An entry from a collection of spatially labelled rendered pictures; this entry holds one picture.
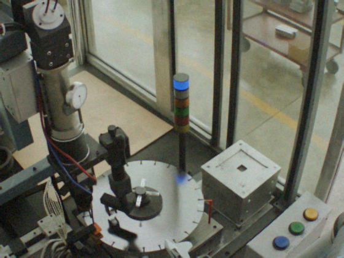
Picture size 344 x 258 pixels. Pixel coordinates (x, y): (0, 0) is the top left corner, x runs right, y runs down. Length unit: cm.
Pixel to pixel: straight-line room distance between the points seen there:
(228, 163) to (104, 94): 75
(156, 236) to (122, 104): 85
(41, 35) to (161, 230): 63
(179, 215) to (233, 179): 24
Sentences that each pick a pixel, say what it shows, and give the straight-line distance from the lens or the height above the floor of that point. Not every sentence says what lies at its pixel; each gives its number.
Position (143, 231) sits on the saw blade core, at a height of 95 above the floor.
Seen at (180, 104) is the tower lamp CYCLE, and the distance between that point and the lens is 132.
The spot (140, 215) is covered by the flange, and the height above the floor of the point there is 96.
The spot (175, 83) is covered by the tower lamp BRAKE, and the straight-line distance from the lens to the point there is 128.
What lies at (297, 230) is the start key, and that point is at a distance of 124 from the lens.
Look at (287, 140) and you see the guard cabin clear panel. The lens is 138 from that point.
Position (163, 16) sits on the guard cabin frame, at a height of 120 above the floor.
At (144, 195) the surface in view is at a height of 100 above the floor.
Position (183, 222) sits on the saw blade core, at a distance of 117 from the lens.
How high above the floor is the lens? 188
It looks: 40 degrees down
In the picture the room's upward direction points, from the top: 2 degrees counter-clockwise
